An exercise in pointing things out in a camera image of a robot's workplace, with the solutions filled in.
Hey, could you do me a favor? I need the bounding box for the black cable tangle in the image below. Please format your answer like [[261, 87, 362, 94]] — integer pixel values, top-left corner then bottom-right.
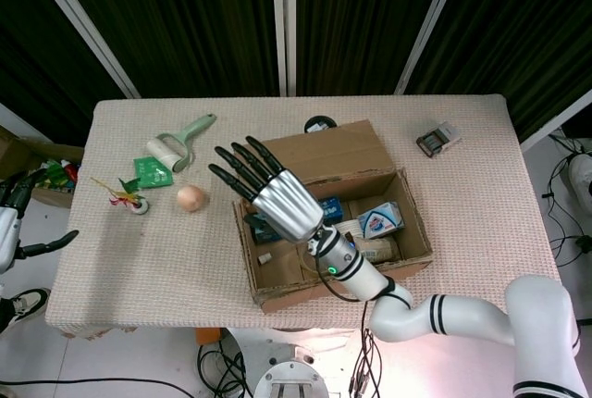
[[540, 133, 592, 269]]

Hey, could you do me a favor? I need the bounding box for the small green white figurine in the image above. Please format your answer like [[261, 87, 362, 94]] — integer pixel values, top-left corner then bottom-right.
[[90, 177, 150, 217]]

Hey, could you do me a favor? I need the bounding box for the brown cardboard box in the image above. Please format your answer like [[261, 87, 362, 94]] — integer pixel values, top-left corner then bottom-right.
[[232, 118, 435, 315]]

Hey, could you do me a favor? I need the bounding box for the black round tin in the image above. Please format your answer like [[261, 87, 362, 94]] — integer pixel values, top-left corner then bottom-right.
[[303, 114, 338, 135]]

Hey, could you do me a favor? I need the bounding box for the cardboard box of clutter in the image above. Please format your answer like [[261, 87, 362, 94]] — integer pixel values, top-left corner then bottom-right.
[[0, 127, 84, 209]]

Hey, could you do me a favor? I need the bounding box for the black floor cable bundle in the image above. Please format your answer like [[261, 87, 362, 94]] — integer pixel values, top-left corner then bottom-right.
[[196, 340, 254, 398]]

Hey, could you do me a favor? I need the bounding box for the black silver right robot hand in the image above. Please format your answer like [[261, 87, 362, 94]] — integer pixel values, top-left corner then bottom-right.
[[208, 135, 326, 244]]

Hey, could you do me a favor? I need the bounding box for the orange block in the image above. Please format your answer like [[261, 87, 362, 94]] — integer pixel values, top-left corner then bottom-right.
[[193, 327, 226, 348]]

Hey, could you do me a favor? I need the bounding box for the beige waffle tablecloth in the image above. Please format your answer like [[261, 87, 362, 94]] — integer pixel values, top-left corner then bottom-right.
[[44, 93, 561, 339]]

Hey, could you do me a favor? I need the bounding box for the white paper cup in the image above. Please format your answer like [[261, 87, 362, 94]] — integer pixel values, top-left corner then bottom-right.
[[340, 218, 366, 244]]

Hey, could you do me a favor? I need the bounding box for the green lint roller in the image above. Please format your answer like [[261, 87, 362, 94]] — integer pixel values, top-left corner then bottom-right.
[[146, 113, 217, 173]]

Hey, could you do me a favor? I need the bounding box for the dark green curtain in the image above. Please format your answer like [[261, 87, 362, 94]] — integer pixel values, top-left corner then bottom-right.
[[0, 0, 129, 147], [45, 0, 282, 98], [406, 0, 592, 143], [295, 0, 459, 96]]

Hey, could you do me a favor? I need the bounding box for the peach wooden ball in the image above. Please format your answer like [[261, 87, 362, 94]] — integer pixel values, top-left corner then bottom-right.
[[177, 184, 207, 213]]

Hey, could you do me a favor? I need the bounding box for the white rounded object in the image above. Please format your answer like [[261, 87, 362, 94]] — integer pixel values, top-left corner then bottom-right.
[[567, 155, 592, 205]]

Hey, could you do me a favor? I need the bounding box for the green foil packet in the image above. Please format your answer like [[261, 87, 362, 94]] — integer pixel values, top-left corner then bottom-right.
[[132, 155, 175, 189]]

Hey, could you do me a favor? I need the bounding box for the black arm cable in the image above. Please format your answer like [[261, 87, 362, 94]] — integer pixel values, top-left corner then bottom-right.
[[312, 240, 399, 398]]

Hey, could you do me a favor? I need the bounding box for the black teal packet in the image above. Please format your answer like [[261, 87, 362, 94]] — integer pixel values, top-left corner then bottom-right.
[[244, 212, 286, 245]]

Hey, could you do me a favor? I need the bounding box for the black white sneaker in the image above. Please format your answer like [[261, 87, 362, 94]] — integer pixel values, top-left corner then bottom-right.
[[0, 287, 51, 334]]

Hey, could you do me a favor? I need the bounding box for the blue carton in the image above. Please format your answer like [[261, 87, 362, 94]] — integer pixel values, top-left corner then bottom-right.
[[318, 197, 346, 223]]

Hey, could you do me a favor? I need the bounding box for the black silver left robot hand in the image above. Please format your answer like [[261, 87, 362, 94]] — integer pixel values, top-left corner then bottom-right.
[[0, 169, 80, 275]]

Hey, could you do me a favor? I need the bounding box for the white blue tissue pack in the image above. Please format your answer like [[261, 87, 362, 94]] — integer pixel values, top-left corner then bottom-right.
[[356, 201, 404, 240]]

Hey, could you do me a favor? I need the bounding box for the white partition pole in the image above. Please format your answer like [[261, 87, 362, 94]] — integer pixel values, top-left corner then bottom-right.
[[0, 100, 47, 140], [31, 0, 142, 99], [270, 0, 298, 97], [520, 90, 592, 155], [395, 0, 469, 95]]

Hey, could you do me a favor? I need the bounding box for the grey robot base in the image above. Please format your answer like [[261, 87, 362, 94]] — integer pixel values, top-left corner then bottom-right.
[[253, 342, 343, 398]]

